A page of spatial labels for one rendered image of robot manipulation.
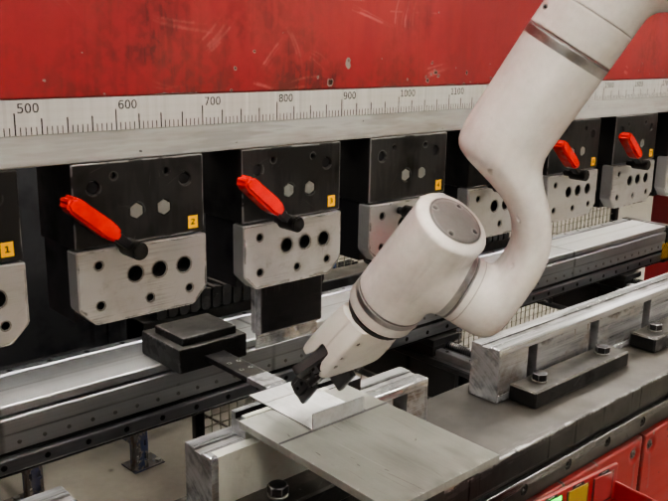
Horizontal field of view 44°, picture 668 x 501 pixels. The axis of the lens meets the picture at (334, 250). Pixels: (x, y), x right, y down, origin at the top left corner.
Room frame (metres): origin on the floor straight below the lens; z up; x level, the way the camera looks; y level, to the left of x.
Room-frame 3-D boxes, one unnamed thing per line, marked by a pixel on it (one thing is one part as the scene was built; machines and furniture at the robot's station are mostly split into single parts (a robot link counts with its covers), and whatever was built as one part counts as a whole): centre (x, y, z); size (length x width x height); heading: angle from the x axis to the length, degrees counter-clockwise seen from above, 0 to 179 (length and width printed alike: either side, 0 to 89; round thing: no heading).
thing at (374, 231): (1.13, -0.07, 1.26); 0.15 x 0.09 x 0.17; 132
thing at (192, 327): (1.14, 0.16, 1.01); 0.26 x 0.12 x 0.05; 42
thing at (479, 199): (1.26, -0.22, 1.26); 0.15 x 0.09 x 0.17; 132
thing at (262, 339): (1.01, 0.06, 1.13); 0.10 x 0.02 x 0.10; 132
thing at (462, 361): (1.70, -0.13, 0.81); 0.64 x 0.08 x 0.14; 42
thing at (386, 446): (0.90, -0.04, 1.00); 0.26 x 0.18 x 0.01; 42
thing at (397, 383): (1.05, 0.02, 0.92); 0.39 x 0.06 x 0.10; 132
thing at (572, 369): (1.38, -0.43, 0.89); 0.30 x 0.05 x 0.03; 132
